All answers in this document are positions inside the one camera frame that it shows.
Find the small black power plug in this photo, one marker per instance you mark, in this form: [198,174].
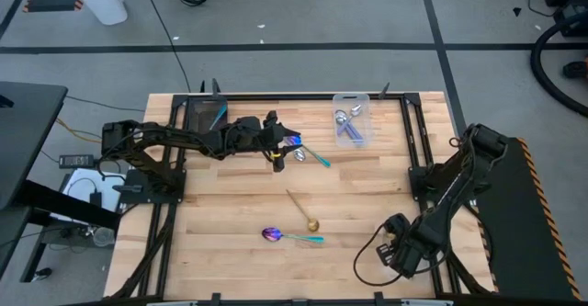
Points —
[95,199]

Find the black power adapter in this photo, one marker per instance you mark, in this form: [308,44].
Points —
[75,160]

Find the dark grey plastic bin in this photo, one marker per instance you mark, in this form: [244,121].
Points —
[204,113]

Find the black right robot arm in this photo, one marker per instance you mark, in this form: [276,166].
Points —
[459,186]

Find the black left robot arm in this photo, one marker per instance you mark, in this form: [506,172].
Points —
[184,136]

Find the clear round cup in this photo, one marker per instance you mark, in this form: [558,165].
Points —
[104,237]

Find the black desk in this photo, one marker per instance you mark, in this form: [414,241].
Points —
[27,127]

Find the black aluminium table frame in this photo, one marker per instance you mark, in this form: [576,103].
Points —
[298,97]

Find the white paper sheet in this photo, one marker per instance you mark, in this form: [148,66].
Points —
[78,184]

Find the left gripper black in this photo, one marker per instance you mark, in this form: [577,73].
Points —
[268,133]

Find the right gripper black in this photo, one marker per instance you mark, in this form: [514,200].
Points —
[404,251]

